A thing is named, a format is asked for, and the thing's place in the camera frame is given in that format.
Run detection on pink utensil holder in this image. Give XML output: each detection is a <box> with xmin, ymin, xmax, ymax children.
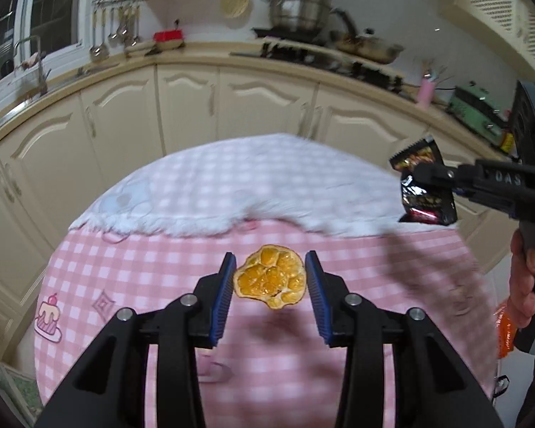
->
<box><xmin>417</xmin><ymin>60</ymin><xmax>447</xmax><ymax>110</ymax></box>

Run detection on orange plastic bag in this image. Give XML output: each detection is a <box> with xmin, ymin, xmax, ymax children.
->
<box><xmin>493</xmin><ymin>301</ymin><xmax>520</xmax><ymax>360</ymax></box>

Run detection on cutting board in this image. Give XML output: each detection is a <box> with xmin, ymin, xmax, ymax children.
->
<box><xmin>125</xmin><ymin>40</ymin><xmax>161</xmax><ymax>56</ymax></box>

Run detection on black gas stove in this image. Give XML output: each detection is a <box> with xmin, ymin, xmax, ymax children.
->
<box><xmin>229</xmin><ymin>38</ymin><xmax>417</xmax><ymax>94</ymax></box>

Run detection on black induction cooker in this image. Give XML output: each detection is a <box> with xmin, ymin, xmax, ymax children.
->
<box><xmin>252</xmin><ymin>27</ymin><xmax>328</xmax><ymax>45</ymax></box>

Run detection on steel cooking pot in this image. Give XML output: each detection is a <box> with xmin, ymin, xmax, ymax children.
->
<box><xmin>259</xmin><ymin>0</ymin><xmax>335</xmax><ymax>32</ymax></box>

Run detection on dried orange peel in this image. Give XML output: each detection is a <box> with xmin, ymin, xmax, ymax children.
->
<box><xmin>233</xmin><ymin>245</ymin><xmax>307</xmax><ymax>309</ymax></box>

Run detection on steel faucet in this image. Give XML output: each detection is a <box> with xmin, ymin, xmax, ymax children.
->
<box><xmin>12</xmin><ymin>36</ymin><xmax>50</xmax><ymax>96</ymax></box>

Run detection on red box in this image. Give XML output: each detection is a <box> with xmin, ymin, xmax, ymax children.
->
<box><xmin>153</xmin><ymin>30</ymin><xmax>187</xmax><ymax>51</ymax></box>

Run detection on hanging kitchen utensils rack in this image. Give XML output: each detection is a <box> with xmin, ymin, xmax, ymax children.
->
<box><xmin>89</xmin><ymin>0</ymin><xmax>152</xmax><ymax>61</ymax></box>

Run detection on green countertop oven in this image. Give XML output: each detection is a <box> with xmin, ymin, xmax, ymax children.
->
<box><xmin>446</xmin><ymin>82</ymin><xmax>515</xmax><ymax>139</ymax></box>

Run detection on person's right hand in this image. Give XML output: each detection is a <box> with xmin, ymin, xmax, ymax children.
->
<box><xmin>509</xmin><ymin>232</ymin><xmax>535</xmax><ymax>331</ymax></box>

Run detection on kitchen window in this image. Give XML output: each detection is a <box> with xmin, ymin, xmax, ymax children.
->
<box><xmin>0</xmin><ymin>0</ymin><xmax>83</xmax><ymax>81</ymax></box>

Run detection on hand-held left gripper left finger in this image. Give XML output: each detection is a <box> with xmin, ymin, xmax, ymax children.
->
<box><xmin>36</xmin><ymin>252</ymin><xmax>238</xmax><ymax>428</ymax></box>

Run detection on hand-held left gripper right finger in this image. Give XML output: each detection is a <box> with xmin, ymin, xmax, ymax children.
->
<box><xmin>304</xmin><ymin>250</ymin><xmax>504</xmax><ymax>428</ymax></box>

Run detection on steel frying pan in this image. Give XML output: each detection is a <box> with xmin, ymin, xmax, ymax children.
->
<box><xmin>330</xmin><ymin>8</ymin><xmax>406</xmax><ymax>64</ymax></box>

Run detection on black snack wrapper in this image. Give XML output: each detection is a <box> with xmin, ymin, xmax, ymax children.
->
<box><xmin>389</xmin><ymin>136</ymin><xmax>459</xmax><ymax>226</ymax></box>

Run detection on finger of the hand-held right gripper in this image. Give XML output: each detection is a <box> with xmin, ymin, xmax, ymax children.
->
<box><xmin>448</xmin><ymin>183</ymin><xmax>484</xmax><ymax>202</ymax></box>
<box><xmin>412</xmin><ymin>162</ymin><xmax>462</xmax><ymax>185</ymax></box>

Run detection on pink checked printed blanket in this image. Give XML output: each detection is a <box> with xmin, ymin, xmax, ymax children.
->
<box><xmin>33</xmin><ymin>133</ymin><xmax>502</xmax><ymax>428</ymax></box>

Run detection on cream kitchen cabinets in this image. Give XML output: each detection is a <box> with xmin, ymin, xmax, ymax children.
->
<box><xmin>0</xmin><ymin>60</ymin><xmax>531</xmax><ymax>357</ymax></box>

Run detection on round woven trivet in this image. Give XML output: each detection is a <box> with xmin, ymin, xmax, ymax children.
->
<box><xmin>220</xmin><ymin>0</ymin><xmax>254</xmax><ymax>19</ymax></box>

